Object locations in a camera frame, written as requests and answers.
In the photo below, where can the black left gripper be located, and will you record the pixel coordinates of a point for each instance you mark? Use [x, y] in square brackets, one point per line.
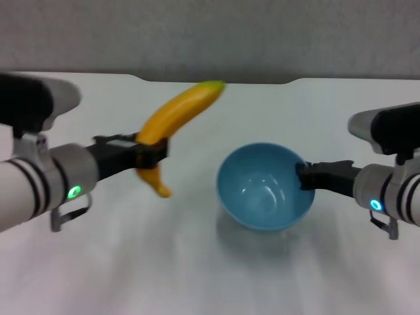
[115, 159]

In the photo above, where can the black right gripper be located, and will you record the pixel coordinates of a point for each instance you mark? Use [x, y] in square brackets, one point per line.
[334, 180]

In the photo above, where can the yellow banana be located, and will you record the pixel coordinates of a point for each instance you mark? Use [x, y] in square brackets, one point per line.
[177, 108]

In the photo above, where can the blue bowl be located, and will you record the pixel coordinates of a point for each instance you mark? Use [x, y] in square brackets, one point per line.
[262, 183]

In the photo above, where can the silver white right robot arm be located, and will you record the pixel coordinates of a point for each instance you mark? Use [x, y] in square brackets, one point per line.
[390, 193]

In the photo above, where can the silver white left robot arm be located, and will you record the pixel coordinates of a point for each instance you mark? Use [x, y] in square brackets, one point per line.
[33, 187]

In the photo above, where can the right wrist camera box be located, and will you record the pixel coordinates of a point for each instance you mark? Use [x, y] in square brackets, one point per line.
[390, 128]

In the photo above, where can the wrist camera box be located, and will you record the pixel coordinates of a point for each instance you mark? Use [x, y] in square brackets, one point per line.
[390, 128]
[29, 101]

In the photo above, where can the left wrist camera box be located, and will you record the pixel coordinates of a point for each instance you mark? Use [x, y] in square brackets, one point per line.
[29, 101]

